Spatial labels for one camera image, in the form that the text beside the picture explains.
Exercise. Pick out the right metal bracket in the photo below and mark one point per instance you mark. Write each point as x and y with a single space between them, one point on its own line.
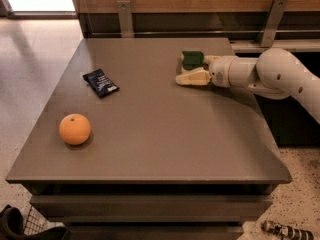
267 35

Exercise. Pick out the grey drawer cabinet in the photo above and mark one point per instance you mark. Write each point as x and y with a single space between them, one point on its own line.
162 162

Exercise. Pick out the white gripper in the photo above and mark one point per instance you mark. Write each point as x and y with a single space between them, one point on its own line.
218 70

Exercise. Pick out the green and yellow sponge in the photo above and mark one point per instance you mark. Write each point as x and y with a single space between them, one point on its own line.
192 59

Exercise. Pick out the orange fruit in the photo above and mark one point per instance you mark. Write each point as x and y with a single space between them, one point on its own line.
74 129

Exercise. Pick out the metal cylinder tool on floor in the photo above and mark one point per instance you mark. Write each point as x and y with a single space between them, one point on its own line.
287 231

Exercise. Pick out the wire mesh basket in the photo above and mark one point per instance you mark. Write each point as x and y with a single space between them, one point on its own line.
34 222

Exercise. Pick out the dark blue snack packet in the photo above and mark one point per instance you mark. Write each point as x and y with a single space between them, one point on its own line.
100 83

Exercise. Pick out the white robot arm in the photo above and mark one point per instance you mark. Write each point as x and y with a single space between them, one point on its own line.
275 74

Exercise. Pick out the metal bracket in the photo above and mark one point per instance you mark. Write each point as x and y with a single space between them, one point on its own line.
125 18
267 35

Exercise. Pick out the left metal bracket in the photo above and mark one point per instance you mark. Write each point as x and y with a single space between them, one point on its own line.
125 18

